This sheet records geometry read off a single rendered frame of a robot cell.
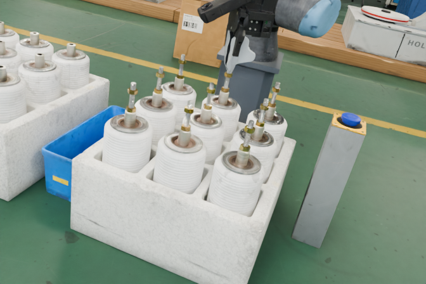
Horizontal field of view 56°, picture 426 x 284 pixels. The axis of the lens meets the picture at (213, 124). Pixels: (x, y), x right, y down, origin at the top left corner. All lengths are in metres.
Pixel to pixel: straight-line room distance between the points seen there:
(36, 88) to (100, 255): 0.42
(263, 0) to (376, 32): 1.83
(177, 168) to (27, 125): 0.37
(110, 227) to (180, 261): 0.16
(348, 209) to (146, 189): 0.63
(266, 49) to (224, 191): 0.58
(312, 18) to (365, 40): 1.62
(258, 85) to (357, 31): 1.55
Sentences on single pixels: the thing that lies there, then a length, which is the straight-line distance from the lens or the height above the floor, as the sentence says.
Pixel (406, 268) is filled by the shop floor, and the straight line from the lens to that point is 1.10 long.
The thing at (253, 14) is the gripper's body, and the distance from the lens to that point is 0.88.
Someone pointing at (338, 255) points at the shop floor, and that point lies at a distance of 1.03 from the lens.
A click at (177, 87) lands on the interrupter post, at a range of 1.00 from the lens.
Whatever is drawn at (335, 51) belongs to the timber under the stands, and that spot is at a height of 0.06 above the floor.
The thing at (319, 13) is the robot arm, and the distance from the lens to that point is 1.08.
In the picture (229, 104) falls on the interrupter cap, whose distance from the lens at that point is 0.97.
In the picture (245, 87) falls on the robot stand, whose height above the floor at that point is 0.22.
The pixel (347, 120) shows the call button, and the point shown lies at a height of 0.32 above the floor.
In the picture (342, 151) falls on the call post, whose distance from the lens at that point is 0.88.
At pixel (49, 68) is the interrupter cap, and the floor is 0.25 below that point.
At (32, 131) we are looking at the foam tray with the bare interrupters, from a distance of 0.99.
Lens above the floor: 0.64
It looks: 27 degrees down
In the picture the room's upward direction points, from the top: 12 degrees clockwise
